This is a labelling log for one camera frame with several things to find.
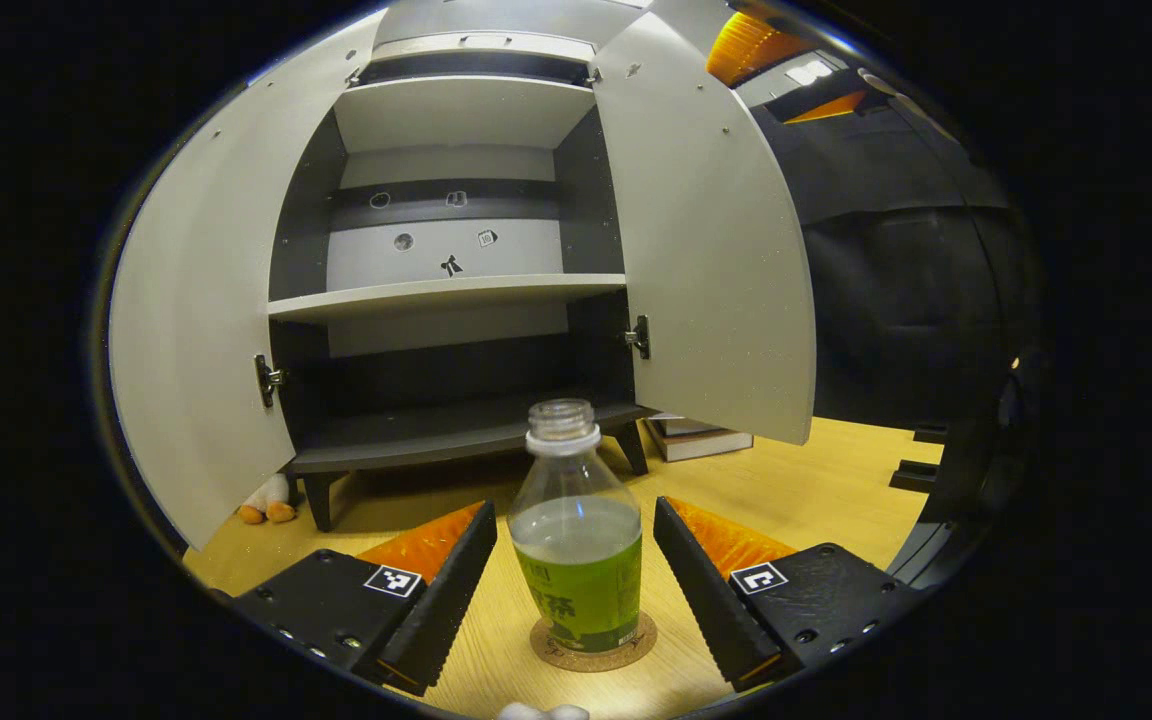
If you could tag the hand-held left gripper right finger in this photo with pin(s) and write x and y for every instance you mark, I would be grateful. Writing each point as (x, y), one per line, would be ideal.
(696, 590)

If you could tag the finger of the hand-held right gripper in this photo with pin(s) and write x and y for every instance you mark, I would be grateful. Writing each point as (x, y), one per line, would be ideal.
(831, 106)
(751, 48)

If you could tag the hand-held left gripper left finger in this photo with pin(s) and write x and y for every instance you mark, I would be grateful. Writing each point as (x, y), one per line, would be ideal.
(446, 590)

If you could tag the round cork coaster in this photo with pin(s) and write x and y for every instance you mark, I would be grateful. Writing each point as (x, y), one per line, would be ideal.
(648, 640)

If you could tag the green tea bottle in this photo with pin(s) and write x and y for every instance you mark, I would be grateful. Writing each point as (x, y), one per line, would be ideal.
(581, 590)

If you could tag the grey cabinet door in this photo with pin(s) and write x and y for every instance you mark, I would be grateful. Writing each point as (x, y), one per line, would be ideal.
(196, 300)
(706, 250)

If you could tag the metal door hinge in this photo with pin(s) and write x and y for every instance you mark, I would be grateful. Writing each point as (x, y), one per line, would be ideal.
(266, 380)
(353, 77)
(639, 337)
(593, 75)

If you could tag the grey cabinet drawer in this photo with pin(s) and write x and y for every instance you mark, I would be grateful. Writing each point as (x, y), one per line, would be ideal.
(481, 46)

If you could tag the grey cabinet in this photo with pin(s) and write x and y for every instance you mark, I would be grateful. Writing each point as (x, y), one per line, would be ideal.
(456, 290)

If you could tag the white plush toy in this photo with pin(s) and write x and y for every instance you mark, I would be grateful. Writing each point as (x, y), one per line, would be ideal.
(269, 498)

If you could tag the black stand base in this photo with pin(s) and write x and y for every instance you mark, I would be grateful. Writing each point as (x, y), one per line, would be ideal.
(916, 475)

